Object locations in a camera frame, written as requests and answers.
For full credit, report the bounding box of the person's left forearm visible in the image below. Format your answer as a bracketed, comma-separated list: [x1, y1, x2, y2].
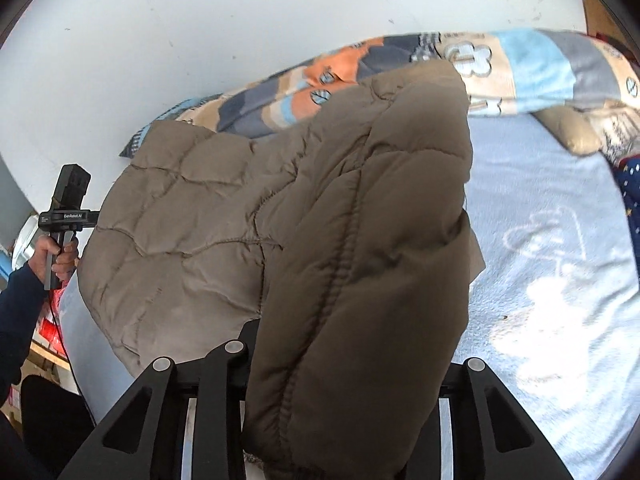
[0, 260, 51, 411]

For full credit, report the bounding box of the wooden board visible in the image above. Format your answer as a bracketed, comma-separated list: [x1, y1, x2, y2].
[582, 0, 626, 36]

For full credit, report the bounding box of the light blue bed blanket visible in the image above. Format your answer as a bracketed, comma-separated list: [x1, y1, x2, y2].
[60, 110, 640, 480]

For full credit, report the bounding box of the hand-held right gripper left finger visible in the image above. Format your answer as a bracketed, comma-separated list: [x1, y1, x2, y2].
[57, 320, 261, 480]

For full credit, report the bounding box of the black cable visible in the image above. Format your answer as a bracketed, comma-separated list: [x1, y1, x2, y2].
[45, 287, 98, 426]

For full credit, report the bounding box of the red bag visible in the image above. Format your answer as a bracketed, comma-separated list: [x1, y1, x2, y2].
[32, 285, 68, 356]

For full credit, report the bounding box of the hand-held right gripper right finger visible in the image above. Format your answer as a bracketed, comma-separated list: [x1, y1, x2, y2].
[400, 357, 576, 480]

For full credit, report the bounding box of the beige pillow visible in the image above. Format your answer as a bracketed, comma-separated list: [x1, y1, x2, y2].
[532, 107, 603, 156]

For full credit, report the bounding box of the colourful patterned long pillow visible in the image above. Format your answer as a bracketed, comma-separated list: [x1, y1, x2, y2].
[119, 30, 640, 171]

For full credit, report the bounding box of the dark blue patterned pillow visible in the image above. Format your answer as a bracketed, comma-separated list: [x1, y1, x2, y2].
[614, 155, 640, 266]

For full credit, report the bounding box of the brown quilted jacket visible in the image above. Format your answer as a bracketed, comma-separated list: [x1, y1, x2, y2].
[77, 60, 486, 480]

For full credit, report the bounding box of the person's left hand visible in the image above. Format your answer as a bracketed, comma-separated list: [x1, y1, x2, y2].
[25, 235, 80, 286]

